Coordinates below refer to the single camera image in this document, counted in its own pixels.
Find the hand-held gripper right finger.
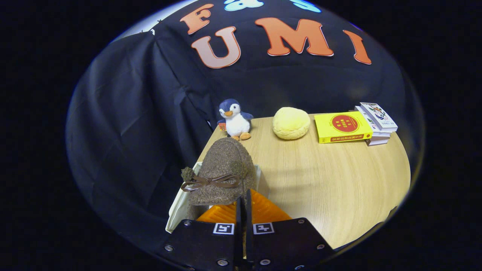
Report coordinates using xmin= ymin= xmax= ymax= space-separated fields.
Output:
xmin=246 ymin=189 xmax=336 ymax=269

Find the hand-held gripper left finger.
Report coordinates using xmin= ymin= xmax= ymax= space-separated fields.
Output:
xmin=157 ymin=196 xmax=243 ymax=269

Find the brown fabric storage box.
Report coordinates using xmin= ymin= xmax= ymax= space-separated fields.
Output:
xmin=166 ymin=161 xmax=270 ymax=233

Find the brown felt shoe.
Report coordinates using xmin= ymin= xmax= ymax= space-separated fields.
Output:
xmin=181 ymin=137 xmax=257 ymax=221

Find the penguin plush toy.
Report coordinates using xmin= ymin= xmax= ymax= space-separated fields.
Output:
xmin=217 ymin=99 xmax=254 ymax=142

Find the yellow bun plush toy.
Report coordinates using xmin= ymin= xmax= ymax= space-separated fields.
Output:
xmin=273 ymin=107 xmax=311 ymax=140

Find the yellow book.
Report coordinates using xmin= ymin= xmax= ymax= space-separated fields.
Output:
xmin=314 ymin=111 xmax=373 ymax=144

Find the black backdrop cloth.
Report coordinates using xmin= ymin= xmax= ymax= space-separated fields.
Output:
xmin=66 ymin=0 xmax=426 ymax=256

